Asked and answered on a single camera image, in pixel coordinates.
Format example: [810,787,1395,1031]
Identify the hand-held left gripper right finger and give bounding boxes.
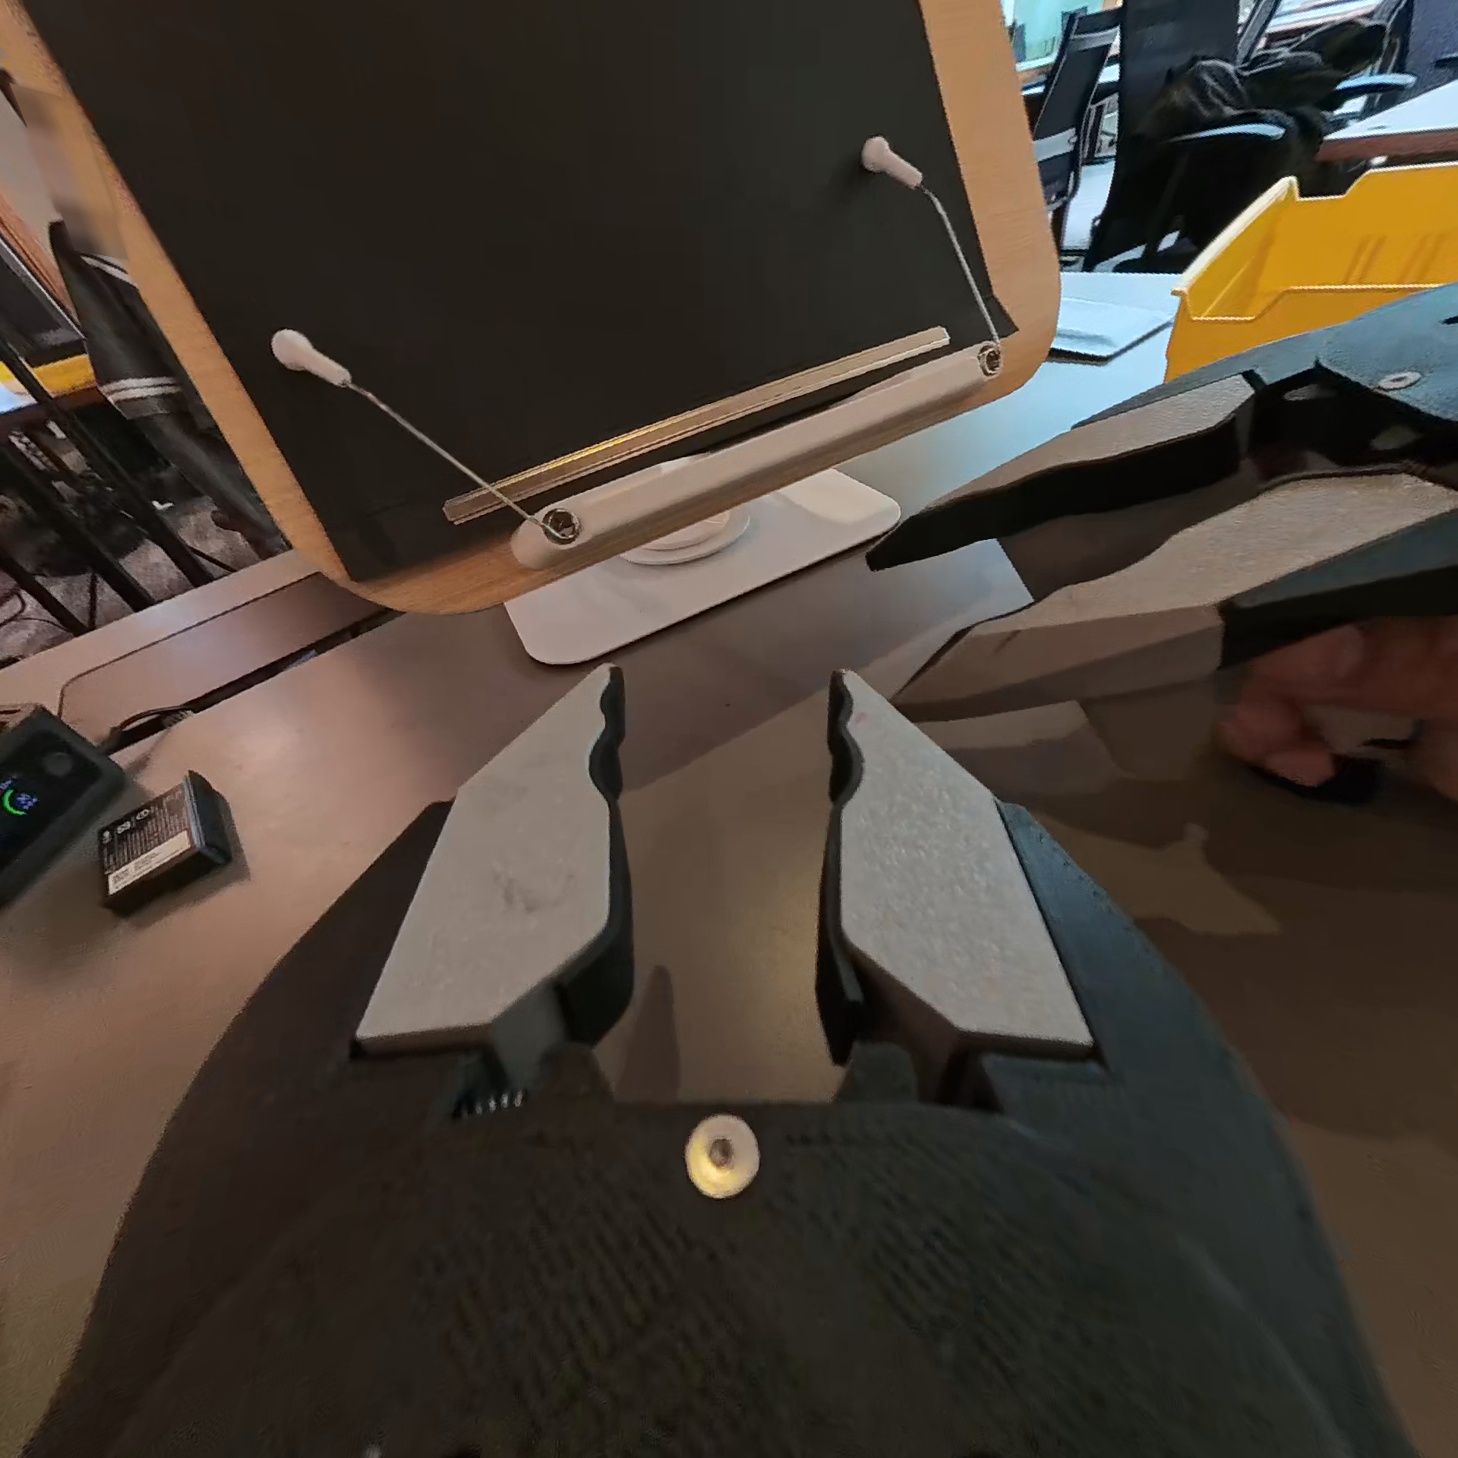
[816,670,1097,1070]

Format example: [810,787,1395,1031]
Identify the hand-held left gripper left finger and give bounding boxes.
[352,667,635,1056]

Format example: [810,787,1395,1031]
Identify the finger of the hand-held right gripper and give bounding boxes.
[866,374,1257,573]
[892,476,1458,778]

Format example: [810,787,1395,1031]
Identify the yellow plastic bin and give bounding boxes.
[1165,160,1458,384]

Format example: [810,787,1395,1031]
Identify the person's right hand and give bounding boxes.
[1217,625,1458,802]

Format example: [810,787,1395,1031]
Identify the grey office desk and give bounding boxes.
[1310,80,1458,167]

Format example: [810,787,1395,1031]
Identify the group of black office chairs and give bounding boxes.
[1026,0,1420,275]

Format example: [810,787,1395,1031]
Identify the black battery charger case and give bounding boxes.
[0,705,128,906]

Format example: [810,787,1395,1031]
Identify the wooden book stand white base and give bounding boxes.
[22,0,1064,669]

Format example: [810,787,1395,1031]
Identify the black camera battery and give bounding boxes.
[97,773,234,913]

